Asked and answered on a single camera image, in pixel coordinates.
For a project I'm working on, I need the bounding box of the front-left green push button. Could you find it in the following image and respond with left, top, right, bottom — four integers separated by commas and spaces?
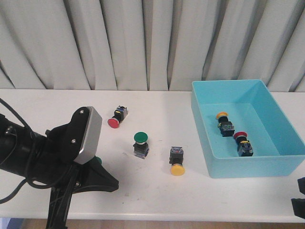
95, 156, 102, 165

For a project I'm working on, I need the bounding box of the centre green push button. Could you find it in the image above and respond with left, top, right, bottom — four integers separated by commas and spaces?
133, 132, 149, 159

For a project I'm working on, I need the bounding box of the red push button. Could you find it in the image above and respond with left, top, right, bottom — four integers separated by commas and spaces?
233, 131, 254, 157
107, 105, 128, 128

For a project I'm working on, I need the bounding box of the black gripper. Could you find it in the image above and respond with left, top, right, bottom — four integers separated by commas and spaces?
30, 121, 119, 229
291, 177, 305, 219

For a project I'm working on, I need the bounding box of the lying red push button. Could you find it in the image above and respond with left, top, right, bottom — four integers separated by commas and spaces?
107, 105, 128, 128

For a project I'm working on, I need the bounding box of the lying yellow push button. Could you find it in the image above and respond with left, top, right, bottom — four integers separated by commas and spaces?
169, 146, 185, 176

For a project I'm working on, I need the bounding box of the grey pleated curtain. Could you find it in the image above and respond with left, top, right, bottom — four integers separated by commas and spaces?
0, 0, 305, 92

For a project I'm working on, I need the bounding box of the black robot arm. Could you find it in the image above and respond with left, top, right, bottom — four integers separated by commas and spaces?
0, 107, 119, 229

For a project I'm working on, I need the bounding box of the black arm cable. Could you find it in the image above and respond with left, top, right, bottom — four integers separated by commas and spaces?
0, 97, 72, 205

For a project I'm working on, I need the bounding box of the yellow push button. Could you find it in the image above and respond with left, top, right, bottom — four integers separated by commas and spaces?
169, 146, 185, 176
216, 112, 235, 137

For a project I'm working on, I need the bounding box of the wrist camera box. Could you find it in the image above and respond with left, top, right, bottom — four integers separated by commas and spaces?
69, 106, 102, 165

